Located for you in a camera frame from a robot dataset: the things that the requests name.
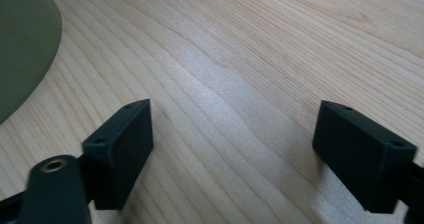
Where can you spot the green plastic waste bin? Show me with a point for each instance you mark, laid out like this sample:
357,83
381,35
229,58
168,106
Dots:
23,44

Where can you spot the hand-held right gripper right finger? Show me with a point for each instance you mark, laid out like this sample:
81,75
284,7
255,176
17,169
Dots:
360,157

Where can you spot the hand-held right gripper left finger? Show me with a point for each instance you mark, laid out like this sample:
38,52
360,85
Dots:
120,150

